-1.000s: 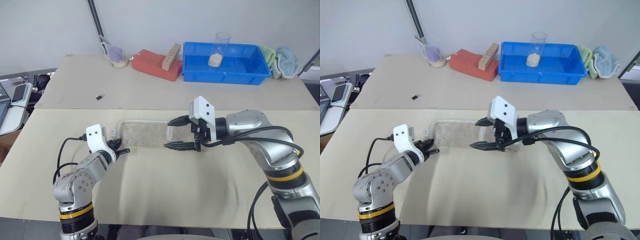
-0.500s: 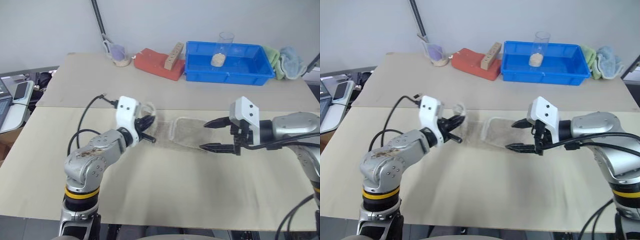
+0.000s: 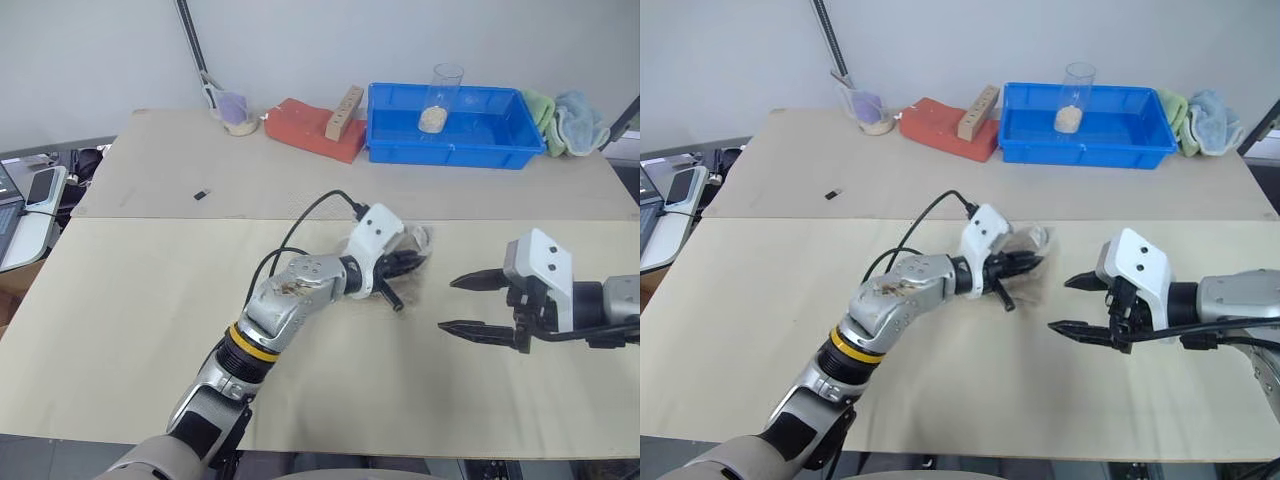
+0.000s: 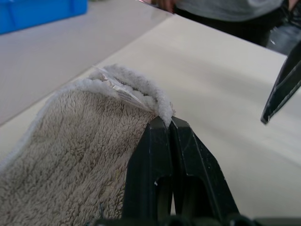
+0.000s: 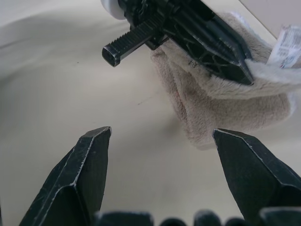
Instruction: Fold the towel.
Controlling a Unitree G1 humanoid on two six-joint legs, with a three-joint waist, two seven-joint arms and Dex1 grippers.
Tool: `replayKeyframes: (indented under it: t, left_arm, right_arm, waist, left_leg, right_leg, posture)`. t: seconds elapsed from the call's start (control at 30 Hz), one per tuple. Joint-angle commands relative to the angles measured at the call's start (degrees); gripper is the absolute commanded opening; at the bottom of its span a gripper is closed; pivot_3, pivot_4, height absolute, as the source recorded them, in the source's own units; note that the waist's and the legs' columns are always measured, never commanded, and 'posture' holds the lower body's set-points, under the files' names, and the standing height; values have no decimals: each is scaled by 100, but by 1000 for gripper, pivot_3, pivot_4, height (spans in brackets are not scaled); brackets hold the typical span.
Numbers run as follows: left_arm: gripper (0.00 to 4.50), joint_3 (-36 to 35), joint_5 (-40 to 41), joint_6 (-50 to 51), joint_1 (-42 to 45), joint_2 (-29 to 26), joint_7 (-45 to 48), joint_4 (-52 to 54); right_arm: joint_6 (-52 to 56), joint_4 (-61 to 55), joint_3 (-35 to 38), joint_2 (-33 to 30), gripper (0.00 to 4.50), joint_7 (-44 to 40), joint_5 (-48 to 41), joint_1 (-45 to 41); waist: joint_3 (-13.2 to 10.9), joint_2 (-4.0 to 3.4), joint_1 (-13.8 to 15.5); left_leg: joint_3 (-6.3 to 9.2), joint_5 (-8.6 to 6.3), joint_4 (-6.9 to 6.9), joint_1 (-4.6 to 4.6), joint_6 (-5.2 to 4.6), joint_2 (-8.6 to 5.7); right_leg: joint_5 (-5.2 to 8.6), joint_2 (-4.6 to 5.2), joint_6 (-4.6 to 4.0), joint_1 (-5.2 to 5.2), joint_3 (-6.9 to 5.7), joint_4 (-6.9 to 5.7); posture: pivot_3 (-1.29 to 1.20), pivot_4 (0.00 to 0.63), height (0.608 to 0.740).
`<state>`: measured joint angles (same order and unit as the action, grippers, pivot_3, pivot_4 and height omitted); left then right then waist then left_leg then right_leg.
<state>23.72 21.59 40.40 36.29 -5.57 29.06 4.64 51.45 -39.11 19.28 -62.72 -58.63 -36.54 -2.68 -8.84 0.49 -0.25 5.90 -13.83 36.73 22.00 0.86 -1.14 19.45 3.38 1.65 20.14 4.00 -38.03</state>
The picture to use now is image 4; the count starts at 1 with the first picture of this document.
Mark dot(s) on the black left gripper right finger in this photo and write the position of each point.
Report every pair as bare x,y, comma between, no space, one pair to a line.
200,169

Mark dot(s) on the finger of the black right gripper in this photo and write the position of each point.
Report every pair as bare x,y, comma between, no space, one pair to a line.
291,66
284,94

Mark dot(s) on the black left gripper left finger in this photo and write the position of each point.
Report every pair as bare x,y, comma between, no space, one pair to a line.
150,160

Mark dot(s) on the beige fluffy towel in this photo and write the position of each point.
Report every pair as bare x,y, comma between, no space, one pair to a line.
70,153

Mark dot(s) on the white towel care label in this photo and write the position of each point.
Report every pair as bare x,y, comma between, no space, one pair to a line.
127,95

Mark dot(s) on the dark crumpled fabric item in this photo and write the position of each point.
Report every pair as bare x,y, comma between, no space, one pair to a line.
290,33

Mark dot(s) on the person in grey shirt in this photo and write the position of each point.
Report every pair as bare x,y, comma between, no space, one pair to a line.
225,14

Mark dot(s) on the blue plastic bin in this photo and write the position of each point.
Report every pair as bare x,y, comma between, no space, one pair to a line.
40,14

